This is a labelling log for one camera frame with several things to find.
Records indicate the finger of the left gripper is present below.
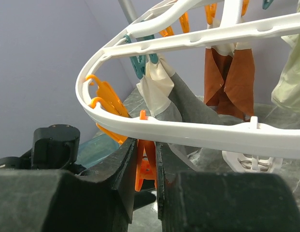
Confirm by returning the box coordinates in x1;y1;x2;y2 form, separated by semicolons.
133;189;157;211

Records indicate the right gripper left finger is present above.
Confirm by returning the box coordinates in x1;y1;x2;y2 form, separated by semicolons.
0;138;137;232

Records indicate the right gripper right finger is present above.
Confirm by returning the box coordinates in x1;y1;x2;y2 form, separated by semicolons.
156;143;300;232

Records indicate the orange front clip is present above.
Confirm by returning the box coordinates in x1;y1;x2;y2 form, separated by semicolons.
134;110;157;192

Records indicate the white oval clip hanger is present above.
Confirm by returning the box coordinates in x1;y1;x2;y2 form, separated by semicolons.
75;0;300;160

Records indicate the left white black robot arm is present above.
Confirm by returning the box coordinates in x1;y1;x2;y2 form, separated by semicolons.
0;125;156;216

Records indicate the grey beige hanging underwear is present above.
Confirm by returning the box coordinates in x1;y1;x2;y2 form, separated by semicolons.
135;55;242;165

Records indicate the rust hanging underwear back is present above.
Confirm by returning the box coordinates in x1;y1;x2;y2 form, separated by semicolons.
204;42;255;121

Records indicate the cream hanging underwear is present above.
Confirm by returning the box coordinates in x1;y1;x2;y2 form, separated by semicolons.
271;0;300;109

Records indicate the teal plastic basin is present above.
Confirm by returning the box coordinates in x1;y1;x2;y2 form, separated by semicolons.
76;133;120;168

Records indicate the silver white drying rack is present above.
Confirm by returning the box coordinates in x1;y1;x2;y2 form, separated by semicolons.
118;0;138;24

